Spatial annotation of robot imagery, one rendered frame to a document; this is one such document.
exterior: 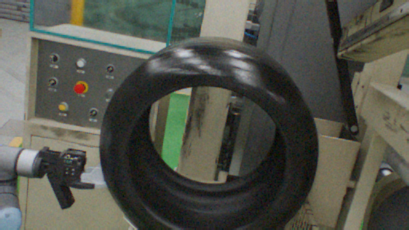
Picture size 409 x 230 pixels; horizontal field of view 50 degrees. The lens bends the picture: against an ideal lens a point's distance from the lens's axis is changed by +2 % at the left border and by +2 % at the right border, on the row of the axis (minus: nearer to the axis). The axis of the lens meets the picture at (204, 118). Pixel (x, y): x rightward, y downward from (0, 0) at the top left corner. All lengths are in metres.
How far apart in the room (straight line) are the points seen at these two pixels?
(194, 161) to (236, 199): 0.20
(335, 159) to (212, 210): 0.41
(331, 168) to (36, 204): 1.29
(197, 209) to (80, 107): 0.77
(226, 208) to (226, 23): 0.57
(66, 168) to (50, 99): 0.74
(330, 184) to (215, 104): 0.44
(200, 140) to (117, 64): 0.56
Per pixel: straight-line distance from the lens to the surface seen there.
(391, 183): 1.78
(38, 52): 1.90
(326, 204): 1.46
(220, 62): 0.98
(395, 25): 0.96
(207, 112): 1.39
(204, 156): 1.44
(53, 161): 1.24
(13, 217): 1.19
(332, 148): 1.38
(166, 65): 1.00
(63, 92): 1.90
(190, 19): 10.01
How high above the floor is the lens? 1.58
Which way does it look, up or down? 18 degrees down
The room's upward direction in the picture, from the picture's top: 11 degrees clockwise
